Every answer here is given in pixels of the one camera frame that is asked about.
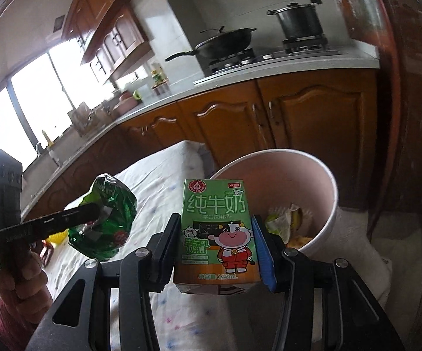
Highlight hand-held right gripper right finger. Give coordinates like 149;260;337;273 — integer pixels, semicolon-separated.
251;215;405;351

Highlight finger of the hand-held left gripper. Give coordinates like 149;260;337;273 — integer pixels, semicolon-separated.
20;204;102;244

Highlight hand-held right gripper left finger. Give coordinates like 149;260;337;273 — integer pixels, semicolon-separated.
26;213;181;351

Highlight coloured paper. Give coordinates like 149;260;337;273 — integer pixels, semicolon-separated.
266;205;306;244

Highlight orange snack packet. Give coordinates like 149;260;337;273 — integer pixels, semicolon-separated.
286;235;313;251

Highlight green milk carton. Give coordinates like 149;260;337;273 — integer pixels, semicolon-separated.
173;178;260;295

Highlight green snack packet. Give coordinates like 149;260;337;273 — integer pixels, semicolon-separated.
68;175;138;262

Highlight white bucket pink inside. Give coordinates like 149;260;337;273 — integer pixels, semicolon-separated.
209;148;339;258

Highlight person's left forearm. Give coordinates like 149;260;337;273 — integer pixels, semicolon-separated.
0;292;54;351

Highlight person's left hand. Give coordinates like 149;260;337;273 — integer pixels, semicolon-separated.
0;252;52;302

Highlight yellow plastic object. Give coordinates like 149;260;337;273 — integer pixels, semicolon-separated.
44;232;69;253

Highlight white dotted tablecloth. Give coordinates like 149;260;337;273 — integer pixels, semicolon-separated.
44;141;281;351

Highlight kitchen window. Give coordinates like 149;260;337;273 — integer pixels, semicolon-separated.
0;38;116;158

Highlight pink basin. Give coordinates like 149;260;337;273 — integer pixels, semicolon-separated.
112;91;142;116

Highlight wooden base cabinets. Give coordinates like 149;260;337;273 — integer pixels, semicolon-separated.
24;69;380;223

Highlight grey kitchen countertop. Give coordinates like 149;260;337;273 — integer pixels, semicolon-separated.
24;40;381;205

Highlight gas stove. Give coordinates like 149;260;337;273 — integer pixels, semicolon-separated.
192;35;343;85

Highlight black wok with lid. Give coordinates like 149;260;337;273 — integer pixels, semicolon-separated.
165;26;257;63

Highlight black cooking pot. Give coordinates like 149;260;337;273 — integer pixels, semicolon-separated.
267;0;323;40

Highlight wooden wall cabinets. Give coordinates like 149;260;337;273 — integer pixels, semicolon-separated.
63;0;153;85

